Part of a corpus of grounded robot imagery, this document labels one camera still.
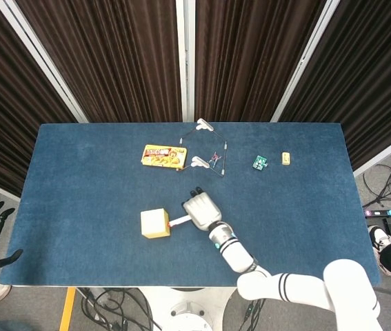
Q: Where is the blue felt table mat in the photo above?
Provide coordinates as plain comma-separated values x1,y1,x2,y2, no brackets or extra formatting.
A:
0,122,382,288

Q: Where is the yellow snack box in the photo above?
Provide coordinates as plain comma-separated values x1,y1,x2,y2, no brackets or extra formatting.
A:
141,143,188,171

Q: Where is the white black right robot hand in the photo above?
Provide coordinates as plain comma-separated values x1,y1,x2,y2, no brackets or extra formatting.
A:
181,186,223,231

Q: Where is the white partition post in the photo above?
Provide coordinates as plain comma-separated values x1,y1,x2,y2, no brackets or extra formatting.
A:
0,0,90,124
175,0,197,123
270,0,341,123

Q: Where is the white marker with red cap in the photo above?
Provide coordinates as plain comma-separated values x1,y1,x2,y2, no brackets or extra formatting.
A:
168,216,191,228

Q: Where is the white black sneaker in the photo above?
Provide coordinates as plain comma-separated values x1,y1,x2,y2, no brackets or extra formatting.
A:
367,225,391,258

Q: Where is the dark brown pleated curtain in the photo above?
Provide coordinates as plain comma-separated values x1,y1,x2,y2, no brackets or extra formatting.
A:
14,0,183,123
0,0,80,198
194,0,328,123
279,0,391,170

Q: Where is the black cable with inline box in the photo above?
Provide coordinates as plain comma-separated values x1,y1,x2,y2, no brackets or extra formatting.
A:
238,298,268,331

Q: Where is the white plastic clip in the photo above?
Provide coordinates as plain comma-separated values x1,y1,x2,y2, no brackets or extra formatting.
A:
190,155,212,170
195,118,214,132

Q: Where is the yellow foam cube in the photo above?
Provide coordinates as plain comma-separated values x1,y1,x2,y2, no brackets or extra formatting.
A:
139,207,172,240

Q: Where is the thin black wire loop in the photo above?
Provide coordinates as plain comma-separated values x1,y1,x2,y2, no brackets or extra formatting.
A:
177,126,230,178

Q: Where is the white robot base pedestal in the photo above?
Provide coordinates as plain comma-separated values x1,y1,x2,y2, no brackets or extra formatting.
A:
139,286,239,331

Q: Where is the black cable tangle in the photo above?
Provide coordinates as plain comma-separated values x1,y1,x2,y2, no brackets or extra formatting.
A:
77,287,163,331

